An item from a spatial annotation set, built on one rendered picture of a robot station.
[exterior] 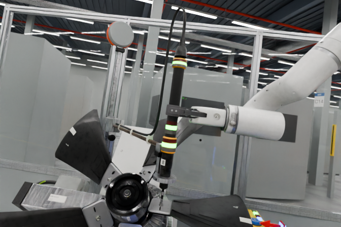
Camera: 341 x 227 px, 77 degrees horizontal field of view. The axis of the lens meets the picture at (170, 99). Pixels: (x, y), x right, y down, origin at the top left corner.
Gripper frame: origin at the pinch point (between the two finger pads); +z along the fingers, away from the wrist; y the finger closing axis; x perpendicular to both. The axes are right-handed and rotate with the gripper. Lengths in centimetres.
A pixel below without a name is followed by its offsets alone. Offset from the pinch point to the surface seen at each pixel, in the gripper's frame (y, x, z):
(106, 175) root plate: 4.0, -23.7, 18.4
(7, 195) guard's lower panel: 70, -70, 102
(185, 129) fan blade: 12.2, -6.1, -4.6
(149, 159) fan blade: 9.3, -17.9, 6.0
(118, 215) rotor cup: -8.9, -29.0, 9.3
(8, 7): 70, 54, 127
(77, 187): 14.0, -33.5, 31.7
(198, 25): 70, 57, -4
